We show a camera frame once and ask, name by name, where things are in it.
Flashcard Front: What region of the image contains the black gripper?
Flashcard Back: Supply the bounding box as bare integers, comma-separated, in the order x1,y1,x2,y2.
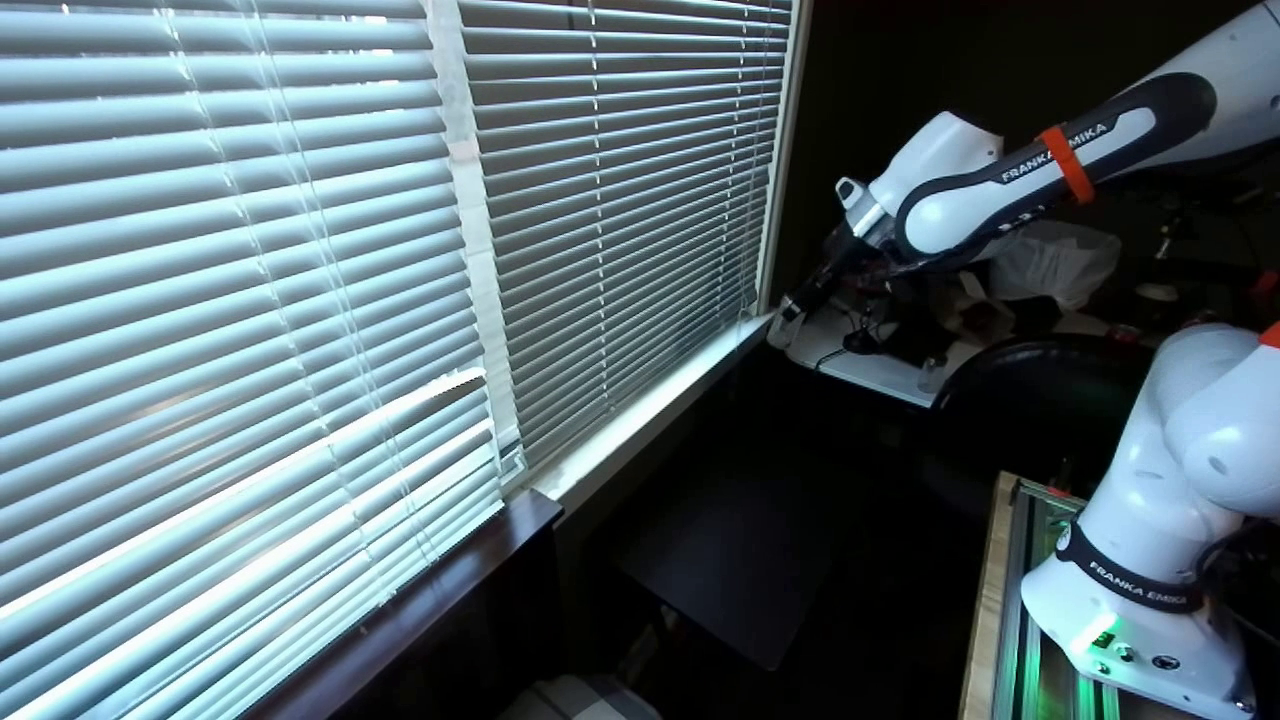
799,227,930,345

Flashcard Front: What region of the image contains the white window blind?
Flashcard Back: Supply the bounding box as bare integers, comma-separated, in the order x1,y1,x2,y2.
456,0,810,479
0,0,526,720

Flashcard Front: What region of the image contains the wooden robot mount platform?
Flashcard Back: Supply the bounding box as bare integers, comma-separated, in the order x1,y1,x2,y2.
958,470,1280,720

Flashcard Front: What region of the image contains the dark grey flat panel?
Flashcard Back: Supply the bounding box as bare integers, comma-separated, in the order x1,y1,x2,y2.
615,431,863,676

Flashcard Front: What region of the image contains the dark wooden ledge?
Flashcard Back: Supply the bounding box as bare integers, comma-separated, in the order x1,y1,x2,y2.
247,489,568,720

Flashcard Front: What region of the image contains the white plastic bag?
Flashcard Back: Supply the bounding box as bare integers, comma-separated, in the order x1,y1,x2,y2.
980,218,1128,313

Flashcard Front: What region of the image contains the white window sill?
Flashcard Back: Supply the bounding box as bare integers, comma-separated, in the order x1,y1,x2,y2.
530,308,781,508

